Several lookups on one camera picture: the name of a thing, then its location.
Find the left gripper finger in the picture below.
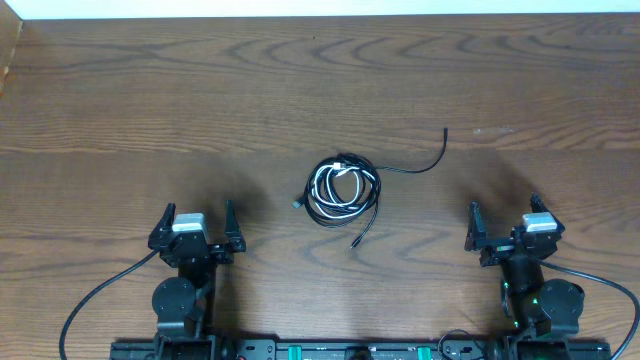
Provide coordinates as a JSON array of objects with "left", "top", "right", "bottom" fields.
[
  {"left": 224, "top": 200, "right": 246, "bottom": 252},
  {"left": 148, "top": 203, "right": 176, "bottom": 251}
]

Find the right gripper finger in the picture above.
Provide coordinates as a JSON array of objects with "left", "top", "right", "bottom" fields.
[
  {"left": 464, "top": 201, "right": 487, "bottom": 251},
  {"left": 530, "top": 193, "right": 549, "bottom": 213}
]

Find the white cable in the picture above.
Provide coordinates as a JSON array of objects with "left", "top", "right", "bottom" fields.
[{"left": 310, "top": 160, "right": 377, "bottom": 220}]

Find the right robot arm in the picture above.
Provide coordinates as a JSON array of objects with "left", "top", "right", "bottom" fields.
[{"left": 465, "top": 193, "right": 585, "bottom": 359}]

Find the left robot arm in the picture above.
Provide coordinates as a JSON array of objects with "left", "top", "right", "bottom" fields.
[{"left": 148, "top": 200, "right": 246, "bottom": 359}]

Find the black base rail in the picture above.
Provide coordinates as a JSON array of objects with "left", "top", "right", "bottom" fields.
[{"left": 109, "top": 336, "right": 611, "bottom": 360}]

